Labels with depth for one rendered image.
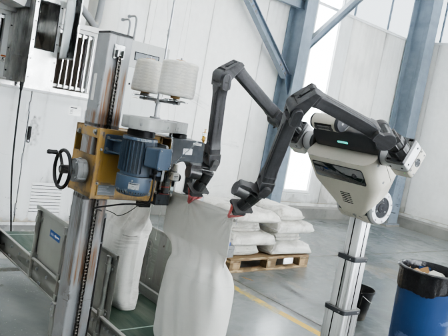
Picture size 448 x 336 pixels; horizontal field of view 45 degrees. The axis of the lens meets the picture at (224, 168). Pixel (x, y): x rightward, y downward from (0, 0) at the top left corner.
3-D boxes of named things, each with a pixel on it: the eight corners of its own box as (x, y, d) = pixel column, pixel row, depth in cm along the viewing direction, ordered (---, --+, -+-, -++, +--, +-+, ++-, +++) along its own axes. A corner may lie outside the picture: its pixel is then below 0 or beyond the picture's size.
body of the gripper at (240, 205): (228, 200, 227) (239, 191, 222) (246, 201, 233) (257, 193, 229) (233, 214, 224) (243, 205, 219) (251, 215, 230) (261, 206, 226)
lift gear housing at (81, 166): (87, 184, 238) (91, 160, 237) (75, 183, 234) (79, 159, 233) (77, 179, 246) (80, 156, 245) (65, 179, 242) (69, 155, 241)
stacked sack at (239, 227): (261, 235, 554) (264, 221, 553) (228, 234, 531) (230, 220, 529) (226, 218, 609) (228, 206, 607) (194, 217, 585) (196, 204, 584)
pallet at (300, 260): (306, 266, 606) (309, 254, 604) (228, 273, 525) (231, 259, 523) (255, 245, 666) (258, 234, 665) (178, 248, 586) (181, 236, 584)
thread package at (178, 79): (201, 103, 239) (207, 65, 237) (169, 97, 228) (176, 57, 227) (179, 100, 252) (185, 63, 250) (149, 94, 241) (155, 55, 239)
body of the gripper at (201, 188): (185, 185, 250) (191, 173, 246) (202, 186, 256) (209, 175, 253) (190, 195, 246) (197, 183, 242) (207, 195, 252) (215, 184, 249)
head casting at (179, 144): (203, 196, 275) (213, 139, 272) (163, 194, 259) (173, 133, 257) (170, 184, 298) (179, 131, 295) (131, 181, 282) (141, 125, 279)
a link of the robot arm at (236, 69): (240, 55, 227) (229, 51, 235) (219, 79, 226) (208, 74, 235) (295, 121, 253) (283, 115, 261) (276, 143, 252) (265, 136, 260)
